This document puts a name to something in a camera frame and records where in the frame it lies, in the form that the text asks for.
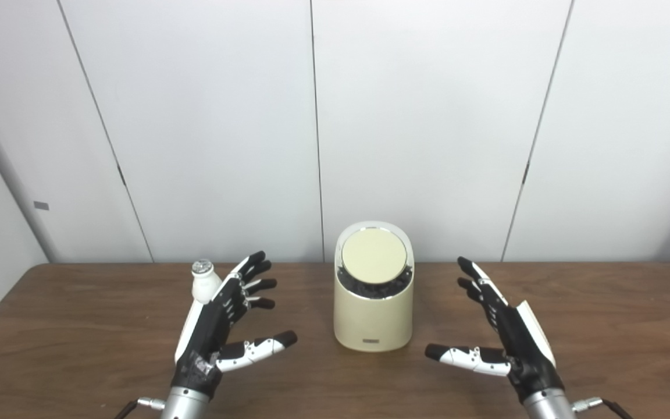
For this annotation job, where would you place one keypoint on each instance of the round cream bin lid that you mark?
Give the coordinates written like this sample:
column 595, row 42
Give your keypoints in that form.
column 374, row 256

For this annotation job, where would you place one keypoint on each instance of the small grey wall label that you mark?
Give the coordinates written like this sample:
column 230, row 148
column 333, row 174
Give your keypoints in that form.
column 41, row 205

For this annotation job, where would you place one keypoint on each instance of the cream-colored bin body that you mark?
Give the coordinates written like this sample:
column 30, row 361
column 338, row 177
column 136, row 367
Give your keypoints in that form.
column 373, row 323

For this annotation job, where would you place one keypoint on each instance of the white and black left hand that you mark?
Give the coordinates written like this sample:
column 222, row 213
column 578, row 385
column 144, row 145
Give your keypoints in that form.
column 207, row 331

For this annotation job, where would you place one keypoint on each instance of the black bin liner bag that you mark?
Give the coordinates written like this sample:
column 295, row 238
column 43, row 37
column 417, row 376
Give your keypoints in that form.
column 374, row 289

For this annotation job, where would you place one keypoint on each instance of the small white plastic bottle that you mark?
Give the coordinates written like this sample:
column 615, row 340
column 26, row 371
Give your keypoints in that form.
column 204, row 285

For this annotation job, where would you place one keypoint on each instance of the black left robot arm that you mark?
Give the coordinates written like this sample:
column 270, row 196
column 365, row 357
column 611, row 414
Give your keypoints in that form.
column 184, row 406

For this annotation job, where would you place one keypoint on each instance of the white and black right hand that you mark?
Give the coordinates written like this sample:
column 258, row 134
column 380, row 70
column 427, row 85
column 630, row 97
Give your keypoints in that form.
column 521, row 343

